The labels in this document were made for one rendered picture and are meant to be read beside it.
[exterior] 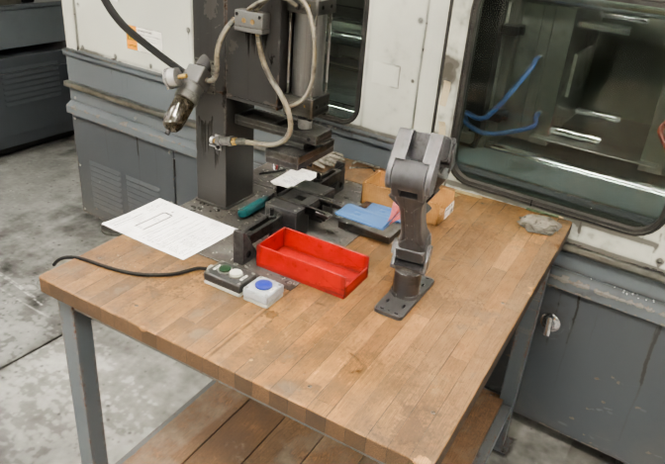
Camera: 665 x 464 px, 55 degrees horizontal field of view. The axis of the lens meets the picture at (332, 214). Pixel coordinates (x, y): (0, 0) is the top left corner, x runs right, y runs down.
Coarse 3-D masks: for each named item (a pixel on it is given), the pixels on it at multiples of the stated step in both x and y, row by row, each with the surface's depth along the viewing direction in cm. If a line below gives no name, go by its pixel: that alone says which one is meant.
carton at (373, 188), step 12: (372, 180) 197; (384, 180) 201; (372, 192) 191; (384, 192) 189; (444, 192) 192; (384, 204) 190; (432, 204) 182; (444, 204) 193; (432, 216) 183; (444, 216) 188
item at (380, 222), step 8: (344, 208) 169; (352, 208) 169; (360, 208) 170; (352, 216) 165; (360, 216) 166; (368, 216) 166; (376, 216) 166; (384, 216) 167; (368, 224) 162; (376, 224) 162; (384, 224) 163
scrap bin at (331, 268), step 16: (272, 240) 161; (288, 240) 165; (304, 240) 162; (320, 240) 160; (256, 256) 157; (272, 256) 154; (288, 256) 151; (304, 256) 162; (320, 256) 162; (336, 256) 159; (352, 256) 156; (368, 256) 154; (288, 272) 153; (304, 272) 151; (320, 272) 148; (336, 272) 157; (352, 272) 157; (320, 288) 150; (336, 288) 147; (352, 288) 150
